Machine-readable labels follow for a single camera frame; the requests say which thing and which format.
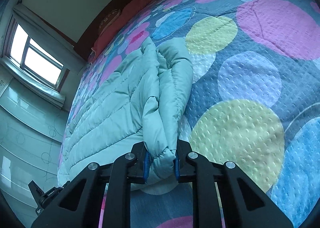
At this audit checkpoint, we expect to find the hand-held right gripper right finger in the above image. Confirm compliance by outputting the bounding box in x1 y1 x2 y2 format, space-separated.
174 140 293 228

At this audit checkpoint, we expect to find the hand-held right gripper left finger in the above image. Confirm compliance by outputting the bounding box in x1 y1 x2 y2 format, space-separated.
31 141 150 228

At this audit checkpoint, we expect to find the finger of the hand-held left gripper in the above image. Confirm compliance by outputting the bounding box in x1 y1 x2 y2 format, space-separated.
28 180 42 203

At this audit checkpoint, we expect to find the light green puffer jacket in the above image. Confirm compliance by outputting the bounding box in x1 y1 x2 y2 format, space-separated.
57 36 194 195

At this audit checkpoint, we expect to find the glossy circle-patterned wardrobe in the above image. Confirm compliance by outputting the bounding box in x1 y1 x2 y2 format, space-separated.
0 78 71 195

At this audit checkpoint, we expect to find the pale green curtain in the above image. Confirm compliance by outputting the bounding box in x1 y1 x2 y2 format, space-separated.
12 4 87 65
0 58 66 110

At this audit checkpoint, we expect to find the circle-patterned bedspread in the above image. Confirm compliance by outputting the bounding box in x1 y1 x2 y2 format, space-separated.
56 0 320 228

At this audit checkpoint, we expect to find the small white-framed window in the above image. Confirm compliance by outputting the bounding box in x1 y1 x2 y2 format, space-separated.
0 14 70 94

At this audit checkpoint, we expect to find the red pillow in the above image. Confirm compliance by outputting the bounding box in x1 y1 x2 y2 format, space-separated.
88 0 151 65

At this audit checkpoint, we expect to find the orange printed pillow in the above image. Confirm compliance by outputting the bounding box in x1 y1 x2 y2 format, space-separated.
97 9 122 35

